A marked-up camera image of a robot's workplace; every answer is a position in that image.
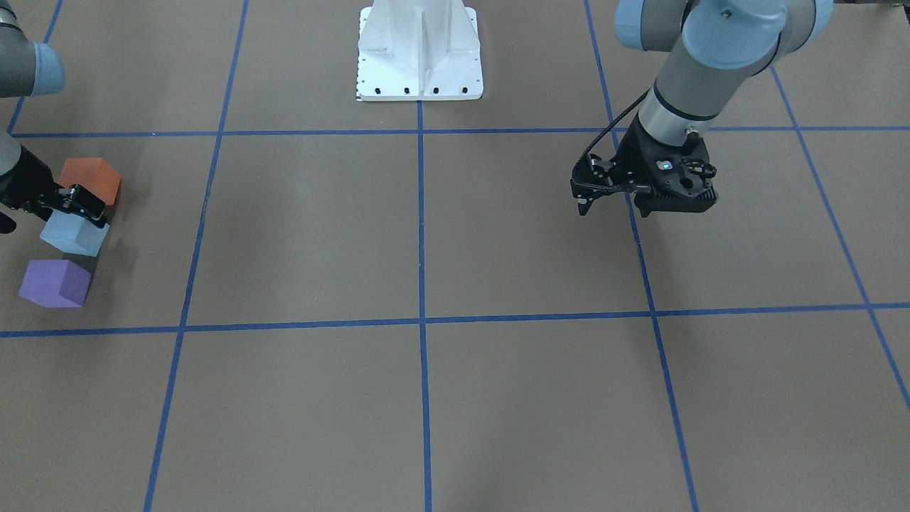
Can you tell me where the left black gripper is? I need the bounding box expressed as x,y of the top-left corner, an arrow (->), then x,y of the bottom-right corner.
614,119 -> 718,217

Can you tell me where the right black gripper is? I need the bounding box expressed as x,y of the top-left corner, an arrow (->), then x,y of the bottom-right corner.
1,146 -> 108,229

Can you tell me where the light blue foam block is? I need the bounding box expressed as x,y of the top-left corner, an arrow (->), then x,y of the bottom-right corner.
39,210 -> 110,258

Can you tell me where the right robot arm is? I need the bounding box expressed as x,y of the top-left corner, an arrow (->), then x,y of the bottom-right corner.
1,1 -> 109,229

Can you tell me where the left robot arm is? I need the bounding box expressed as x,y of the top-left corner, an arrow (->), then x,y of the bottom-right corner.
612,1 -> 833,217

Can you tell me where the orange foam block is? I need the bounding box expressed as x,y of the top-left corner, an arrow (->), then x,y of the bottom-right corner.
58,158 -> 122,207

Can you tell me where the purple foam block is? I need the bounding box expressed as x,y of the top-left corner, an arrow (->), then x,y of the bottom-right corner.
18,260 -> 93,308

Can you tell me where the brown paper table cover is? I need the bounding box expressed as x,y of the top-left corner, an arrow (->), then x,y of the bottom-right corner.
2,1 -> 909,511

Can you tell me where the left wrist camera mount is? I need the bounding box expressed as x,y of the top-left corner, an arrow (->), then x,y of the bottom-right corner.
569,154 -> 638,216

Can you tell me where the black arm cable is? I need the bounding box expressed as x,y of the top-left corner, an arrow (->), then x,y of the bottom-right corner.
582,89 -> 651,171

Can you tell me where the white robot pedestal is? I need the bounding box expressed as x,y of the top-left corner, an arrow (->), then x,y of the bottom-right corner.
355,1 -> 484,102

